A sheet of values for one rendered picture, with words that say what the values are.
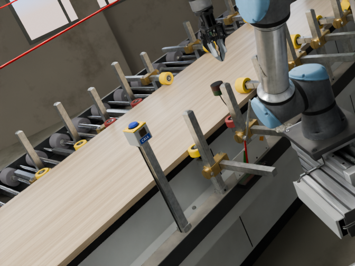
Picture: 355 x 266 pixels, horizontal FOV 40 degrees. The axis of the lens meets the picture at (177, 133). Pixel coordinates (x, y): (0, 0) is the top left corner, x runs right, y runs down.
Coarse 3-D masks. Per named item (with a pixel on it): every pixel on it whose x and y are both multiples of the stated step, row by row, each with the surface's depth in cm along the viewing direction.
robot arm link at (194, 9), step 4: (196, 0) 175; (200, 0) 168; (204, 0) 168; (208, 0) 169; (192, 4) 169; (196, 4) 168; (200, 4) 168; (204, 4) 168; (208, 4) 169; (192, 8) 171; (196, 8) 169; (200, 8) 169; (204, 8) 169; (196, 12) 171
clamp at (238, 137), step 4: (256, 120) 228; (252, 124) 226; (256, 124) 228; (248, 128) 224; (236, 132) 225; (240, 132) 223; (244, 132) 223; (248, 132) 225; (236, 136) 223; (240, 136) 222; (248, 136) 225; (236, 140) 225; (240, 140) 223
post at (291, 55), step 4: (288, 32) 241; (288, 36) 241; (288, 40) 241; (288, 44) 241; (292, 44) 243; (288, 48) 243; (292, 48) 244; (288, 52) 244; (292, 52) 244; (288, 56) 246; (292, 56) 244; (296, 56) 246; (288, 60) 247; (292, 60) 245
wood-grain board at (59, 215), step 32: (320, 0) 339; (192, 64) 327; (224, 64) 302; (160, 96) 298; (192, 96) 277; (160, 128) 256; (64, 160) 270; (96, 160) 252; (128, 160) 237; (160, 160) 224; (32, 192) 250; (64, 192) 235; (96, 192) 222; (128, 192) 210; (0, 224) 232; (32, 224) 219; (64, 224) 207; (96, 224) 197; (0, 256) 205; (32, 256) 195; (64, 256) 186
